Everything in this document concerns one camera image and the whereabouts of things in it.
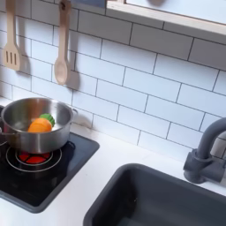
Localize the wooden window ledge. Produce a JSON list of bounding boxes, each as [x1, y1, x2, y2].
[[105, 0, 226, 37]]

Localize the steel pot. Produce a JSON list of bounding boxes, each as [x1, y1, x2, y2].
[[0, 97, 79, 154]]

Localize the orange toy carrot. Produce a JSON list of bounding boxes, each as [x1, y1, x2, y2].
[[27, 113, 56, 133]]

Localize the slotted wooden spatula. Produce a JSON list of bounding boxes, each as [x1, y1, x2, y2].
[[2, 0, 22, 72]]

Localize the black stove top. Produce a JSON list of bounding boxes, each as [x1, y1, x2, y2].
[[0, 105, 101, 214]]

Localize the dark grey tap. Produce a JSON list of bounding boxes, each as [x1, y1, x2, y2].
[[183, 117, 226, 185]]

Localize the red stove burner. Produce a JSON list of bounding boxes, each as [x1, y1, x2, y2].
[[17, 151, 51, 165]]

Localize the wooden spoon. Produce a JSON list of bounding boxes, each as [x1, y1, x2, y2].
[[53, 0, 72, 86]]

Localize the dark grey sink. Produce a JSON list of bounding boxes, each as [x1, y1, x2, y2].
[[82, 162, 226, 226]]

